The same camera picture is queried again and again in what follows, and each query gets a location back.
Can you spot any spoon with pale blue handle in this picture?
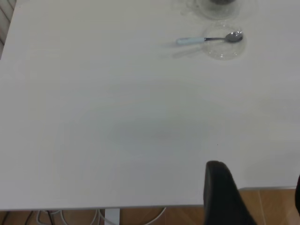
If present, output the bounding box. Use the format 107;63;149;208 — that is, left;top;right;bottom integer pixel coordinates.
176;31;244;46

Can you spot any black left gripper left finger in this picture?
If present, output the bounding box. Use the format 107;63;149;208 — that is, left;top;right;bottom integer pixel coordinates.
203;160;257;225

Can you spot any clear glass saucer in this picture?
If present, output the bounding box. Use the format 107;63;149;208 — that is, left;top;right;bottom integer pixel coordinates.
202;23;247;61

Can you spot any clear double-wall glass cup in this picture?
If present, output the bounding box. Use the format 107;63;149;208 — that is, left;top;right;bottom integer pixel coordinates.
185;0;241;21

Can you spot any white table leg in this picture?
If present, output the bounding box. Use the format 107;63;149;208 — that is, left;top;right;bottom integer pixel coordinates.
105;208;121;225

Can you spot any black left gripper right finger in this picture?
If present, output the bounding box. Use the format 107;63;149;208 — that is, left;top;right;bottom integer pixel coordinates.
295;173;300;215

